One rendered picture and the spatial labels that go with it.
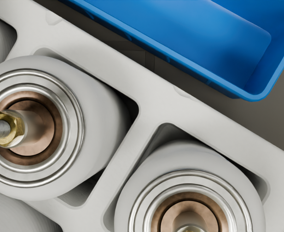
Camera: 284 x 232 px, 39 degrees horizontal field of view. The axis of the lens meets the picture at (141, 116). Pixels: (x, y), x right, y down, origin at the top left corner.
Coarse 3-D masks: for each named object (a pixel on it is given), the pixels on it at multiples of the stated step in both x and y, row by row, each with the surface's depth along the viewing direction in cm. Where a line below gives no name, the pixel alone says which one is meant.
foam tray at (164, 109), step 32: (0, 0) 33; (32, 0) 33; (32, 32) 33; (64, 32) 33; (96, 64) 33; (128, 64) 32; (128, 96) 33; (160, 96) 32; (192, 96) 32; (160, 128) 43; (192, 128) 32; (224, 128) 32; (128, 160) 32; (256, 160) 31; (96, 192) 32; (64, 224) 33; (96, 224) 32
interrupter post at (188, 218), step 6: (180, 216) 24; (186, 216) 24; (192, 216) 24; (198, 216) 24; (174, 222) 24; (180, 222) 23; (186, 222) 22; (192, 222) 22; (198, 222) 23; (204, 222) 24; (174, 228) 23; (180, 228) 22; (186, 228) 22; (192, 228) 22; (198, 228) 22; (204, 228) 22
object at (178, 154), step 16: (176, 144) 34; (192, 144) 33; (144, 160) 36; (160, 160) 25; (176, 160) 25; (192, 160) 25; (208, 160) 25; (224, 160) 25; (144, 176) 25; (224, 176) 25; (240, 176) 25; (128, 192) 25; (240, 192) 25; (256, 192) 25; (128, 208) 25; (256, 208) 25; (256, 224) 25
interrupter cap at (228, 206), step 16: (160, 176) 25; (176, 176) 25; (192, 176) 25; (208, 176) 24; (144, 192) 25; (160, 192) 25; (176, 192) 25; (192, 192) 25; (208, 192) 24; (224, 192) 24; (144, 208) 25; (160, 208) 25; (176, 208) 25; (192, 208) 25; (208, 208) 25; (224, 208) 24; (240, 208) 24; (128, 224) 25; (144, 224) 25; (160, 224) 25; (208, 224) 25; (224, 224) 24; (240, 224) 24
